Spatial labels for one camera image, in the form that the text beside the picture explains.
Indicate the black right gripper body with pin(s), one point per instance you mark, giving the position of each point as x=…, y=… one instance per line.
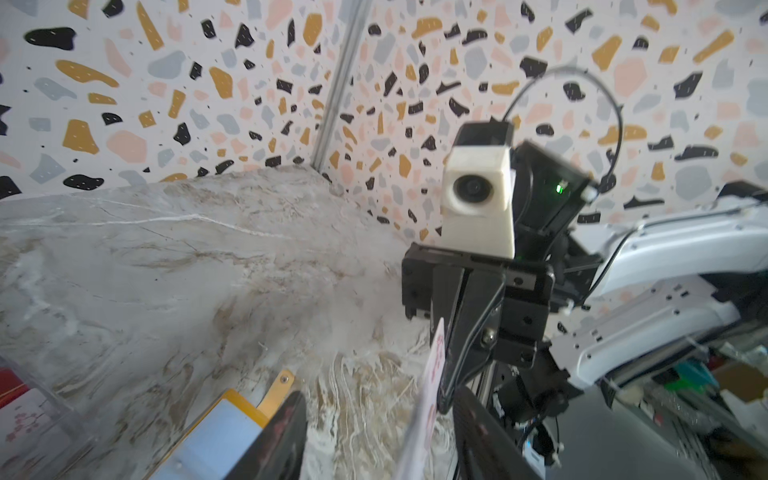
x=548, y=194

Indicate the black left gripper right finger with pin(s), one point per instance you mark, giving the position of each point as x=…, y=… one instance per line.
x=484, y=451

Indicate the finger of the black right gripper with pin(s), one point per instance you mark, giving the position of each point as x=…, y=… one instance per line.
x=467, y=303

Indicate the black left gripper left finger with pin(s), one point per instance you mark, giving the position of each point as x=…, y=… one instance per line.
x=277, y=453

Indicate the yellow leather card holder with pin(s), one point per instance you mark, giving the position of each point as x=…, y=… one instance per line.
x=217, y=440

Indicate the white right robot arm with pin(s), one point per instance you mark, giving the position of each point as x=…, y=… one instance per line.
x=630, y=290

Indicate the clear acrylic card stand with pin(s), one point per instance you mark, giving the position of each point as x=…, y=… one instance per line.
x=42, y=437

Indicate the red card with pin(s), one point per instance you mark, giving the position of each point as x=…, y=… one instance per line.
x=11, y=387

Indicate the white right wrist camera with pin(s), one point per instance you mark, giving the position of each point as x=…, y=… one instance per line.
x=477, y=191

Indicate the aluminium corner post right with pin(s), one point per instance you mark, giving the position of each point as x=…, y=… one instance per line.
x=357, y=15

